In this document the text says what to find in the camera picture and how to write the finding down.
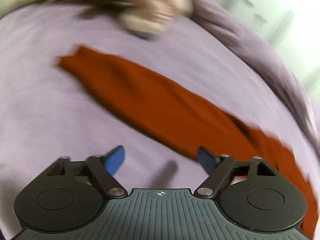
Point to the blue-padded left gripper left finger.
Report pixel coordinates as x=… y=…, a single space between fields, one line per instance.
x=101 y=170

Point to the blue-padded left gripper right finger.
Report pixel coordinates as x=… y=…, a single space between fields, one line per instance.
x=219 y=170

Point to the rust red knit cardigan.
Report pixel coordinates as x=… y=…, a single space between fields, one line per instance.
x=180 y=119

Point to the lilac bed sheet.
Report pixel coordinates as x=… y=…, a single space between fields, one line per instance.
x=45 y=112

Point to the lilac rumpled duvet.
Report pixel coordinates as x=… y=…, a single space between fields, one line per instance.
x=260 y=56

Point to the white wardrobe doors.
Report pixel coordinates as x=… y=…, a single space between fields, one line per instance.
x=291 y=27

